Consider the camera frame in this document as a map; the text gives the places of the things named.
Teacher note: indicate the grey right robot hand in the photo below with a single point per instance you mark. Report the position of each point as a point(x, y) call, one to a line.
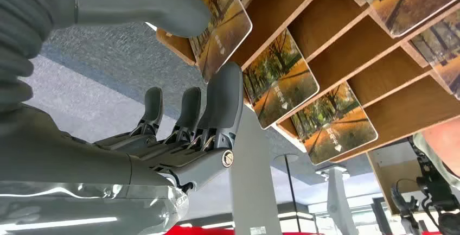
point(64, 154)

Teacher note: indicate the wooden card rack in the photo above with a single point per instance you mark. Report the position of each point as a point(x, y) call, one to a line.
point(334, 39)

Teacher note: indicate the person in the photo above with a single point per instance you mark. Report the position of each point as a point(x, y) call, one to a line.
point(443, 143)

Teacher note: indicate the clear plastic cover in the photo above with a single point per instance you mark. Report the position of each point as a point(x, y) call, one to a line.
point(90, 211)

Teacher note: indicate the ribbed grey right arm sleeve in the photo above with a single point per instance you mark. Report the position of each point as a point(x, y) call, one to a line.
point(18, 28)

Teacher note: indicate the red object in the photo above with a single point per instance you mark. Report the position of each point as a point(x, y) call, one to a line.
point(201, 231)

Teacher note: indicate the grey square pillar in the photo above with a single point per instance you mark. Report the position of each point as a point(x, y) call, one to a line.
point(253, 183)

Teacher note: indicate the white pillar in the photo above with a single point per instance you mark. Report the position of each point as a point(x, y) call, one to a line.
point(339, 204)

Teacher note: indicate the brown wooden panel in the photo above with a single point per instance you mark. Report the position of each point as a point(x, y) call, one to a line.
point(390, 168)

